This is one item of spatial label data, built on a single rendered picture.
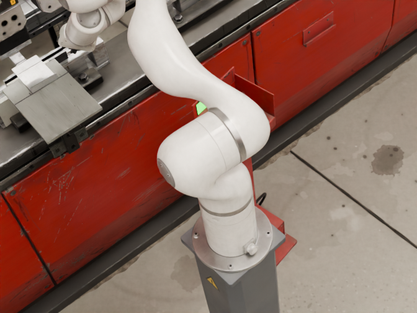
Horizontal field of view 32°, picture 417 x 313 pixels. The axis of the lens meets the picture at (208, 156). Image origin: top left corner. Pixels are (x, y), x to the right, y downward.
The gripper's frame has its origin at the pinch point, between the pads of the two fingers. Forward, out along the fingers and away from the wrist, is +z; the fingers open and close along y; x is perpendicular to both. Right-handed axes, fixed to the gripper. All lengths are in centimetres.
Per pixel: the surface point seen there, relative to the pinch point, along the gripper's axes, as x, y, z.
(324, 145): 3, -115, 73
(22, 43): 1.6, 14.4, 0.4
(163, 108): 8.3, -33.4, 24.6
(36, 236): 55, 0, 39
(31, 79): 10.3, 10.1, 6.1
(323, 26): -34, -91, 34
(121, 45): -8.8, -16.3, 19.9
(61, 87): 12.2, 1.9, 0.8
